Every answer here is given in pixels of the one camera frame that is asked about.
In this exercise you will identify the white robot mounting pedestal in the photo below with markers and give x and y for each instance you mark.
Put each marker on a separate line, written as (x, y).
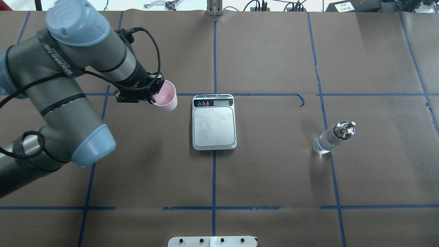
(213, 241)

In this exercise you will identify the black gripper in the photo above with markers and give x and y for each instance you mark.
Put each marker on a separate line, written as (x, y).
(140, 75)

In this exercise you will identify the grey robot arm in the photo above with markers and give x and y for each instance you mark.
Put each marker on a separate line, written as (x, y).
(76, 40)

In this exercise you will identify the digital kitchen scale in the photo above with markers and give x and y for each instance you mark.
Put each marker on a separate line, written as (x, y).
(213, 122)

